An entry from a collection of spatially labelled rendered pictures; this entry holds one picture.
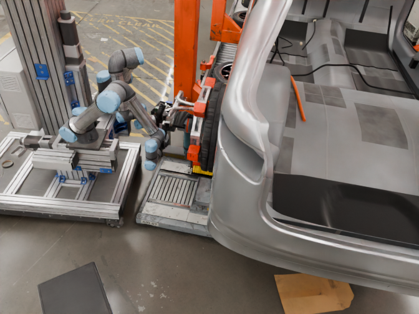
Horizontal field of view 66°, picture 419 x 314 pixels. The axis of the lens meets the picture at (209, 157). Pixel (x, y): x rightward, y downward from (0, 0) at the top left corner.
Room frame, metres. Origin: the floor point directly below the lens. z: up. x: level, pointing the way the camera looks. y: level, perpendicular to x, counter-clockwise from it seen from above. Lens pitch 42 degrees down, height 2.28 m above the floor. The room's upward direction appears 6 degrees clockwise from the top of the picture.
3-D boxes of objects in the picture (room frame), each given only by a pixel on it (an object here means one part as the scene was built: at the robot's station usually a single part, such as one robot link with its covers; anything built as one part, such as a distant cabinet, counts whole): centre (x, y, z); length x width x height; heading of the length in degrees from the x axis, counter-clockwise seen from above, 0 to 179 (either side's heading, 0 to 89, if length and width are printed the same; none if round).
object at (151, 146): (1.50, 0.36, 0.95); 0.11 x 0.08 x 0.11; 172
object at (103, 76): (2.18, 0.87, 0.98); 0.13 x 0.12 x 0.14; 125
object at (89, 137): (1.68, 0.86, 0.87); 0.15 x 0.15 x 0.10
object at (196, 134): (1.92, 0.08, 0.85); 0.54 x 0.07 x 0.54; 174
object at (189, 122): (1.93, 0.15, 0.85); 0.21 x 0.14 x 0.14; 84
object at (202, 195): (1.90, -0.09, 0.32); 0.40 x 0.30 x 0.28; 174
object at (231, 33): (4.36, -0.25, 0.69); 0.52 x 0.17 x 0.35; 84
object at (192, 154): (1.61, 0.11, 0.85); 0.09 x 0.08 x 0.07; 174
